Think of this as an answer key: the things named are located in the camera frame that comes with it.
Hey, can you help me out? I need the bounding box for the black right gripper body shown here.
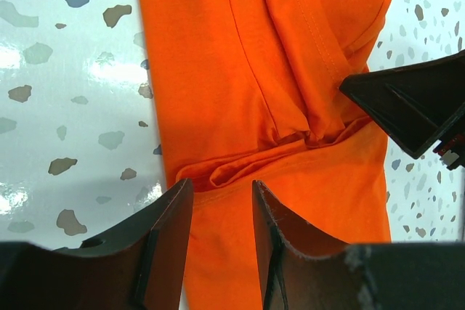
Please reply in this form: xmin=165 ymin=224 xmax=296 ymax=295
xmin=433 ymin=133 xmax=464 ymax=171

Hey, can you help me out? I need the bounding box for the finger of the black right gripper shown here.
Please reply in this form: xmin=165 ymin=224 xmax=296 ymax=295
xmin=339 ymin=52 xmax=464 ymax=159

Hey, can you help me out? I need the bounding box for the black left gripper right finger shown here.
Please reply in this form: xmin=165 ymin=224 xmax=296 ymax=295
xmin=252 ymin=181 xmax=464 ymax=309

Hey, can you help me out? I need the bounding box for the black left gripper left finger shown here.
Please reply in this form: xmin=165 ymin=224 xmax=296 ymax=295
xmin=1 ymin=179 xmax=193 ymax=309

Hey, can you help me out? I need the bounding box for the orange t shirt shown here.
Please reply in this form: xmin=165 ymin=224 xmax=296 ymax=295
xmin=139 ymin=0 xmax=391 ymax=309

